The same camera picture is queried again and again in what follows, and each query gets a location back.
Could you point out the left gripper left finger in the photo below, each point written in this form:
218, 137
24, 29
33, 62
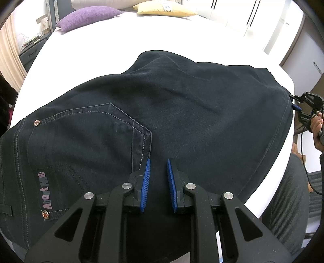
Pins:
66, 240

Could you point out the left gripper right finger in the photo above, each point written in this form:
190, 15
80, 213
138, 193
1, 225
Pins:
223, 229

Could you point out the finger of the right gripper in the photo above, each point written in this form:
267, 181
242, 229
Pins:
296, 107

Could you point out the black denim pants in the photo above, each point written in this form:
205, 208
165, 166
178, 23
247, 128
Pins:
224, 126

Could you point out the right hand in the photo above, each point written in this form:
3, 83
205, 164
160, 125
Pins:
316, 126

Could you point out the person's grey trouser leg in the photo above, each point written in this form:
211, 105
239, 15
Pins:
287, 214

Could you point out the white wardrobe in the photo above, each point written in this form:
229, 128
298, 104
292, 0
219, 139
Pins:
279, 30

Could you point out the yellow pillow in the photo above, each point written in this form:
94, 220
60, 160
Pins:
163, 8

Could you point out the beige curtain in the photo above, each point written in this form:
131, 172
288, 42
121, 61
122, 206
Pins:
11, 66

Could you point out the white bed sheet mattress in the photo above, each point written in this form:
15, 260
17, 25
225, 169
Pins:
111, 46

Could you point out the dark grey nightstand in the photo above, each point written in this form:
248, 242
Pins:
29, 54

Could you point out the large white pillow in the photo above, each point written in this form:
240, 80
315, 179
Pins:
117, 4

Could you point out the purple pillow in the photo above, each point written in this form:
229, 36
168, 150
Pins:
86, 16

